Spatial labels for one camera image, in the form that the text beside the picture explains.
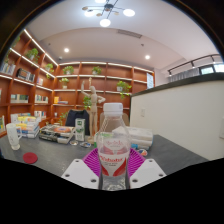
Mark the branched ceiling lamp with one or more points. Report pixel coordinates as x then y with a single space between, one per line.
105 22

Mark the ceiling air vent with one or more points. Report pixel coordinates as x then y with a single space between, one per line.
129 33

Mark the black ceiling track rail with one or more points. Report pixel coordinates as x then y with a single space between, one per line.
193 62

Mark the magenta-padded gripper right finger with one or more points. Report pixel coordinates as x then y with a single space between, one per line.
148 171

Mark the wooden artist mannequin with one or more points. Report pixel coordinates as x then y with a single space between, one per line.
93 106

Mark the wooden bookshelf unit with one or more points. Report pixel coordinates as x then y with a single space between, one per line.
71 86

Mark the tall white green carton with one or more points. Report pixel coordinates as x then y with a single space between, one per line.
79 130

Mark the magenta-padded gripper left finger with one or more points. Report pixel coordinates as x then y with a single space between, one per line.
77 171

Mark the white printed mug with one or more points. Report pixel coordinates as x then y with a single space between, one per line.
13 135

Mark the clear plastic water bottle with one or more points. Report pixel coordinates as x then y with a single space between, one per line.
113 156

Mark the grey curtain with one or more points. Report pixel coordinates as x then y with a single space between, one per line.
183 75

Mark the recessed ceiling spotlight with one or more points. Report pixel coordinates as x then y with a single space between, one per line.
66 50
147 57

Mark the dark blue chair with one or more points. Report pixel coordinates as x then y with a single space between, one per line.
71 120

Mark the white tissue pack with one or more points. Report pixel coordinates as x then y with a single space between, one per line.
141 136

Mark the window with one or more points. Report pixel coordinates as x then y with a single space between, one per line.
213 69

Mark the flat round red coaster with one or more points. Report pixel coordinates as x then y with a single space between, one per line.
30 158

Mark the tan chair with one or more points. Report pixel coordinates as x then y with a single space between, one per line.
126 118

